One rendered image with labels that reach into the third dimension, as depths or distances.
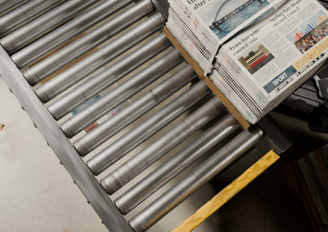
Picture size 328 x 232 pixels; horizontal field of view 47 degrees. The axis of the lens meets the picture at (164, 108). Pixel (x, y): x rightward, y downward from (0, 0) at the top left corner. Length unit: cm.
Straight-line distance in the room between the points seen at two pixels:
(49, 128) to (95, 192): 22
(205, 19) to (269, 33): 16
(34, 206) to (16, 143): 31
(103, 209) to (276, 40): 60
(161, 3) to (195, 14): 31
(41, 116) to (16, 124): 89
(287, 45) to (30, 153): 134
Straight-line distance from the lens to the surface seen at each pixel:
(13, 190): 192
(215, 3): 97
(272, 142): 112
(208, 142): 107
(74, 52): 116
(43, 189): 188
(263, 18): 99
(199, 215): 101
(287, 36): 98
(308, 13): 103
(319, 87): 122
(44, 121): 109
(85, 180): 104
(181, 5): 97
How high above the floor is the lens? 182
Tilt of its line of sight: 71 degrees down
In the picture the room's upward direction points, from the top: 12 degrees clockwise
